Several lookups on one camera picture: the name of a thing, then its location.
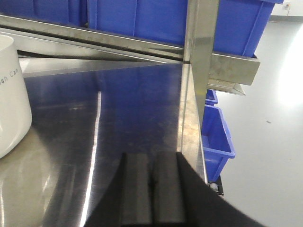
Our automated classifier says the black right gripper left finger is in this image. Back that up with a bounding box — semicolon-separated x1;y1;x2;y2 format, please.
85;153;152;227

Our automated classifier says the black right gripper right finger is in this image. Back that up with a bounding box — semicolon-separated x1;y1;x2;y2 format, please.
153;152;262;227

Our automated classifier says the white plastic trash can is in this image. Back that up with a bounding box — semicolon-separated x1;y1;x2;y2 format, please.
0;35;32;157

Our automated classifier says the blue bin lower right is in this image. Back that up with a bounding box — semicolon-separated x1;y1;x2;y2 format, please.
202;105;235;182

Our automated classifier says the large blue bin upper shelf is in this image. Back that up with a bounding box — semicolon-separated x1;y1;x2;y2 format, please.
88;0;283;57

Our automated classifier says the blue bin upper left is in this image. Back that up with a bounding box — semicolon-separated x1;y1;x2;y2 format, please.
0;0;89;26

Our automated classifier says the black caster wheel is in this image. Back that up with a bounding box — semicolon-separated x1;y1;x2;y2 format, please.
208;176;224;196

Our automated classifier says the small blue bin behind post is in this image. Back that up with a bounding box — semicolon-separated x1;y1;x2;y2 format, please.
205;89;218;106

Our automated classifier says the stainless steel shelf frame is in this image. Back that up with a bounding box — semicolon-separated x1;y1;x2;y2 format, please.
0;0;261;187

